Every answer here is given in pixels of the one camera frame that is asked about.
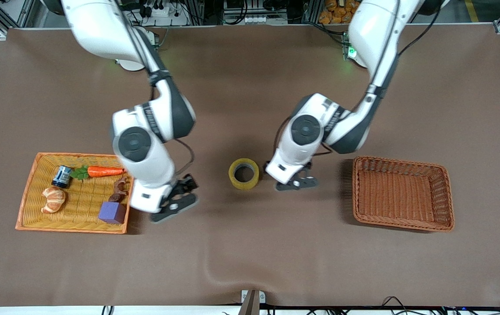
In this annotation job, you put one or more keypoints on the small blue can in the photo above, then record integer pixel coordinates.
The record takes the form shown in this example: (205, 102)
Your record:
(62, 176)

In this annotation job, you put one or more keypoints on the yellow wicker tray orange rim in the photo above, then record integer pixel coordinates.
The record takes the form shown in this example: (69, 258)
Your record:
(35, 214)

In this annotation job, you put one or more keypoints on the brown wicker basket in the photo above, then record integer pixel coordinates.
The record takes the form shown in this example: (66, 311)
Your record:
(394, 194)

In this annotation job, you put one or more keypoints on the orange toy carrot green leaves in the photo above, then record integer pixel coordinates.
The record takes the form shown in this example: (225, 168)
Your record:
(103, 171)

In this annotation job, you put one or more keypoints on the toy croissant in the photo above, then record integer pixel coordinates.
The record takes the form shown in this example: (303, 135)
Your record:
(53, 200)

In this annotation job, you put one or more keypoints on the net bag of oranges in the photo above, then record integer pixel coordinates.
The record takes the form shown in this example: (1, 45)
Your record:
(335, 13)

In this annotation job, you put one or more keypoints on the brown table cover mat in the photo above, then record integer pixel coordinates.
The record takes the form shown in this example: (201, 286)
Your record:
(250, 109)

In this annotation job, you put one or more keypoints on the brown toy horse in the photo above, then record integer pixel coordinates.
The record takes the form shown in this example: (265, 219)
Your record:
(119, 191)

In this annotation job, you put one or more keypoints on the yellow transparent tape roll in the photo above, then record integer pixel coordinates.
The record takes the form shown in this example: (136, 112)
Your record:
(243, 186)

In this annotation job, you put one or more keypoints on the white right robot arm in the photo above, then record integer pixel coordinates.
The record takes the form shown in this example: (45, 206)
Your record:
(101, 26)

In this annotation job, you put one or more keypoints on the metal bracket at table edge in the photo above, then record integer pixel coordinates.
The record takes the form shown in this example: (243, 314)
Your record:
(253, 302)

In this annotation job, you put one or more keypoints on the purple foam block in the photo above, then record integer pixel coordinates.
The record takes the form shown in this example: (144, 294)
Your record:
(112, 213)

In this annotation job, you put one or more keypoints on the long white power strip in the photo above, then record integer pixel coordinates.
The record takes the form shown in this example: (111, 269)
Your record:
(265, 19)

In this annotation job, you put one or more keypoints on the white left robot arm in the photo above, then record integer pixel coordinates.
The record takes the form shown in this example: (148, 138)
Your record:
(377, 30)

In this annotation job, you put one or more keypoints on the white power strip with plugs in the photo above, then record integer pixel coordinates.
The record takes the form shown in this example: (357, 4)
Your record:
(167, 17)

